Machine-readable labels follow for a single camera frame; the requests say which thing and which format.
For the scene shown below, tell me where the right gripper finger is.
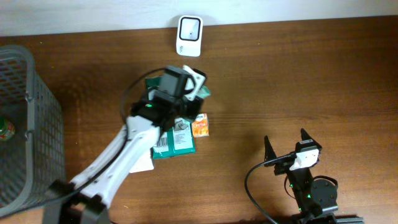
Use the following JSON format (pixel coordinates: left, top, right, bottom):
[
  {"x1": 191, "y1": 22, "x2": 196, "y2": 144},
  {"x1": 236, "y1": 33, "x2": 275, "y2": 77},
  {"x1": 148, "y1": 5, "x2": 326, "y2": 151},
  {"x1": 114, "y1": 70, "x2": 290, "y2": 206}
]
[
  {"x1": 264, "y1": 136, "x2": 277, "y2": 167},
  {"x1": 300, "y1": 128, "x2": 323, "y2": 151}
]

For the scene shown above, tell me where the orange tissue pack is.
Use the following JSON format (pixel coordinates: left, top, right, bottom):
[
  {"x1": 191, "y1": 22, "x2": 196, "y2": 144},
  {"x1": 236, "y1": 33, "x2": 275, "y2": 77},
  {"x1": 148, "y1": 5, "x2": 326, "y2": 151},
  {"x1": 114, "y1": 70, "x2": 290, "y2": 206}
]
[{"x1": 192, "y1": 113, "x2": 210, "y2": 138}]

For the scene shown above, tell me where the green wipes pack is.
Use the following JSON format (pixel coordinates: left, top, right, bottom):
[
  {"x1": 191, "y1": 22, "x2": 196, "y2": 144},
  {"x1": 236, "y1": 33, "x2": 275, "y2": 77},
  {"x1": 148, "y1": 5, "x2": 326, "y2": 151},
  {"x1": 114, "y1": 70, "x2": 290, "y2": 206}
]
[{"x1": 144, "y1": 76, "x2": 197, "y2": 160}]

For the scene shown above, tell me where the white cream tube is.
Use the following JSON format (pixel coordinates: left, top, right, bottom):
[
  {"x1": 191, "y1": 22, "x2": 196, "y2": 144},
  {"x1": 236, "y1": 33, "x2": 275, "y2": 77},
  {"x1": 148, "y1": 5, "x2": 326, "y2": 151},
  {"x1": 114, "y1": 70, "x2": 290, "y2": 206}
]
[{"x1": 129, "y1": 151, "x2": 154, "y2": 174}]

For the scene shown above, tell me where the green lid jar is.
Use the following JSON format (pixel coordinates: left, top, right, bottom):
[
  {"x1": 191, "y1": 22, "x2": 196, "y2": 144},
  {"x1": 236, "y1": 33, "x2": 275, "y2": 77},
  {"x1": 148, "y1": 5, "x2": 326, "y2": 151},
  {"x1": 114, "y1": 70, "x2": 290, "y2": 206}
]
[{"x1": 0, "y1": 117, "x2": 16, "y2": 141}]

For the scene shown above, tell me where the light green snack packet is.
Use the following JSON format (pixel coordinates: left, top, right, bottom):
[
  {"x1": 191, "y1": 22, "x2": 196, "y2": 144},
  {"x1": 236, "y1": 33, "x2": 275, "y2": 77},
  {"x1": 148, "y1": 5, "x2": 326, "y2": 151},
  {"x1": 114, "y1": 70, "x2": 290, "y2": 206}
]
[{"x1": 197, "y1": 85, "x2": 211, "y2": 99}]

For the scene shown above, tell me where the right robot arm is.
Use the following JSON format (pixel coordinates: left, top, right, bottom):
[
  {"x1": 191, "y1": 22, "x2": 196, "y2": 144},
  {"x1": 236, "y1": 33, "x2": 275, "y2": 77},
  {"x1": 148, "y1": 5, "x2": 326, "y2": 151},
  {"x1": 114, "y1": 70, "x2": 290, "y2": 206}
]
[{"x1": 264, "y1": 129, "x2": 364, "y2": 224}]

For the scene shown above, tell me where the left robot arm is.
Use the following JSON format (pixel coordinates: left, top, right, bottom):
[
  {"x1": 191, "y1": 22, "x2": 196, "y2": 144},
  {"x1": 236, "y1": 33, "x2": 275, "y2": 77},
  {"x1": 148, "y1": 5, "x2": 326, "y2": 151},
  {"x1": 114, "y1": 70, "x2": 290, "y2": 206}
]
[{"x1": 42, "y1": 65, "x2": 207, "y2": 223}]

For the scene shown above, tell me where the white barcode scanner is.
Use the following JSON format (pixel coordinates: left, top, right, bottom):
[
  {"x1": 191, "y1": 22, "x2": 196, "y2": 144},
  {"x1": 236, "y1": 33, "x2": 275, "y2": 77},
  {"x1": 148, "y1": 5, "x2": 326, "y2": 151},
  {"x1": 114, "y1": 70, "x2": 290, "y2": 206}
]
[{"x1": 176, "y1": 15, "x2": 203, "y2": 57}]

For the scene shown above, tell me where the grey plastic mesh basket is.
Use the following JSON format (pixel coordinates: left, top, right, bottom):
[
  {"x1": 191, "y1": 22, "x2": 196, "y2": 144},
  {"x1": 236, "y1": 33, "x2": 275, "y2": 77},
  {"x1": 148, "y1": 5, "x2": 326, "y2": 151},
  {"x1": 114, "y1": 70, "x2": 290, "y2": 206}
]
[{"x1": 1, "y1": 45, "x2": 66, "y2": 215}]

